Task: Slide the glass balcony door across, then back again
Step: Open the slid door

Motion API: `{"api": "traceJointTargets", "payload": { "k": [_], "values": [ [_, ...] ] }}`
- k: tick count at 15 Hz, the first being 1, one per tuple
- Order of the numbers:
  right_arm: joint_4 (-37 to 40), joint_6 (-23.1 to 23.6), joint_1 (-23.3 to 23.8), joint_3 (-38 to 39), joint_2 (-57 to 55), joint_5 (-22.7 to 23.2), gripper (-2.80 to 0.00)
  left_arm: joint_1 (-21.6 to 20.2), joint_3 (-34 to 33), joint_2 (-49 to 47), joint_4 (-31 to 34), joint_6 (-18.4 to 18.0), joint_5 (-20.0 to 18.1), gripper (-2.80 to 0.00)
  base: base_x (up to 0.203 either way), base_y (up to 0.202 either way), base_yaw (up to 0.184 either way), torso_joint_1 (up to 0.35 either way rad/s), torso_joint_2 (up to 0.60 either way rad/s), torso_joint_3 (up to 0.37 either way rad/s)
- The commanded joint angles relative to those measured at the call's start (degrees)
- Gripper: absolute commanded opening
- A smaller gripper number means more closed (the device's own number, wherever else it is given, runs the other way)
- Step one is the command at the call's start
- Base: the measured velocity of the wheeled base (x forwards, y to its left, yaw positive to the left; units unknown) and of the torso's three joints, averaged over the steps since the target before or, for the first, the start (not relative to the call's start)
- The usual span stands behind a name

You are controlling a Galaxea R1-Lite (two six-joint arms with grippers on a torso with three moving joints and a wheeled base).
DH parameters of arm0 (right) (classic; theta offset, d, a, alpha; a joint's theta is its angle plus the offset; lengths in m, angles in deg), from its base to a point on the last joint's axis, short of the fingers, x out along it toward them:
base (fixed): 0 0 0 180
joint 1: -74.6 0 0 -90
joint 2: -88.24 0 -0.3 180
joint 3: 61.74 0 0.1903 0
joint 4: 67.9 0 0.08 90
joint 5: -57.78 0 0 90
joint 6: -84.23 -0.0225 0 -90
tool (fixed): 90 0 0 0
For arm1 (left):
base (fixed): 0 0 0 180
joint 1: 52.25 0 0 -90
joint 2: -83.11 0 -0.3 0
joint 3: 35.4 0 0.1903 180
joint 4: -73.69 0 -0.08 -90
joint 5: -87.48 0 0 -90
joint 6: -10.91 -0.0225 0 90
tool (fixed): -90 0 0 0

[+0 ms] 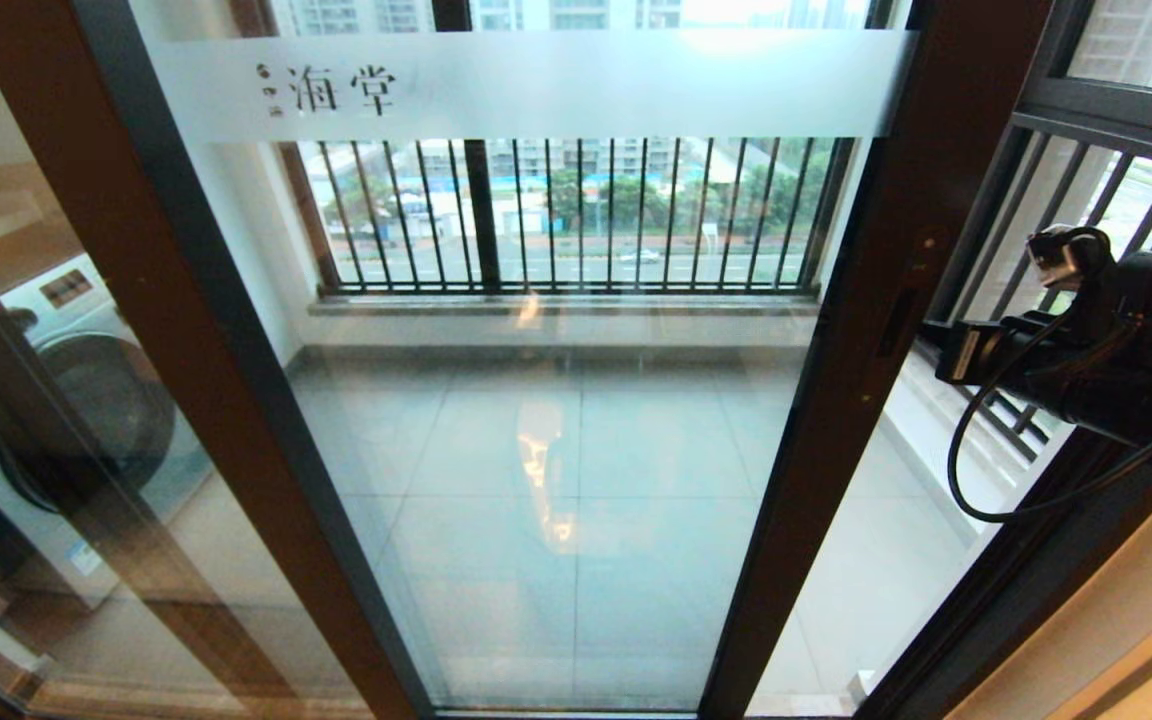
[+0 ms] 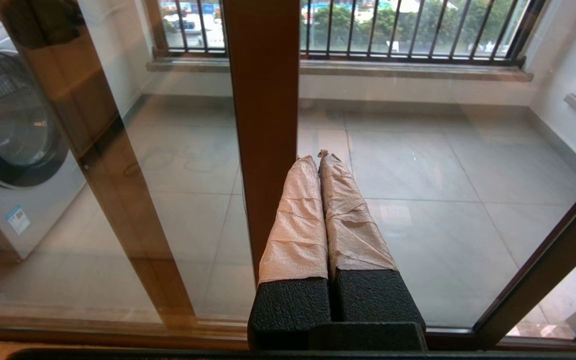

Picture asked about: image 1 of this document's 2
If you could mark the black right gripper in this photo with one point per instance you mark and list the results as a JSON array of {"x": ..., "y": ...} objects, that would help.
[{"x": 1036, "y": 365}]

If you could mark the sliding glass door brown frame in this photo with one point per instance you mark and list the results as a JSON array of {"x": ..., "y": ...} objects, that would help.
[{"x": 636, "y": 85}]

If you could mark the grey stone window sill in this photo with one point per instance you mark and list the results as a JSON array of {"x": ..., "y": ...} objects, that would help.
[
  {"x": 566, "y": 308},
  {"x": 939, "y": 400}
]

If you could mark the dark brown door jamb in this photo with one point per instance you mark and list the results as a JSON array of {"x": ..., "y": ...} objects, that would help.
[{"x": 1016, "y": 600}]

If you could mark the black window guard railing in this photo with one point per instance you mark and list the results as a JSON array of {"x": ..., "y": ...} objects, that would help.
[
  {"x": 1136, "y": 145},
  {"x": 576, "y": 291}
]

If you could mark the white front-load washing machine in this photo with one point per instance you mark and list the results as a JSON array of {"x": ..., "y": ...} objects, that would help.
[{"x": 106, "y": 400}]

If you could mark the light wooden shelf board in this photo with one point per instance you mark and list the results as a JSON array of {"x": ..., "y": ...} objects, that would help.
[{"x": 1, "y": 225}]

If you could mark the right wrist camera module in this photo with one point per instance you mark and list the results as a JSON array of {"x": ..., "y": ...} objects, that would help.
[{"x": 1061, "y": 260}]

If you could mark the dark window frame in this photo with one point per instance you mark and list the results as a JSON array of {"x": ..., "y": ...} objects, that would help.
[
  {"x": 1136, "y": 110},
  {"x": 484, "y": 220}
]

